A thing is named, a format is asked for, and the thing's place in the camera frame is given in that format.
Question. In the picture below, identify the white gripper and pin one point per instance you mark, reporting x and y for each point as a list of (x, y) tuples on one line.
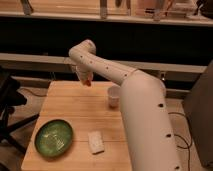
[(83, 73)]

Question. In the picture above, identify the black chair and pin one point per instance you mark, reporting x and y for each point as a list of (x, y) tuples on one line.
[(9, 98)]

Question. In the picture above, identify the white sponge block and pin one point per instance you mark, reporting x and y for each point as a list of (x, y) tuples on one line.
[(95, 142)]

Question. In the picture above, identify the dark cabinet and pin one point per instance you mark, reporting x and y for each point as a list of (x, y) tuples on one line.
[(198, 107)]

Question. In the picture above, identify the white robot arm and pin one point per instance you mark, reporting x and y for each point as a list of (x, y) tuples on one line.
[(149, 132)]

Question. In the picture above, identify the wooden table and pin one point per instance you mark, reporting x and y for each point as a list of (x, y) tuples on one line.
[(87, 110)]

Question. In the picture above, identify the green glass bowl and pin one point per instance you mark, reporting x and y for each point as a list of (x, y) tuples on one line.
[(53, 138)]

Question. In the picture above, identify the orange red pepper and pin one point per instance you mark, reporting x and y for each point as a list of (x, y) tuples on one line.
[(87, 83)]

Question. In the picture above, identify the white ceramic cup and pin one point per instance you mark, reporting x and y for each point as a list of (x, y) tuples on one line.
[(113, 93)]

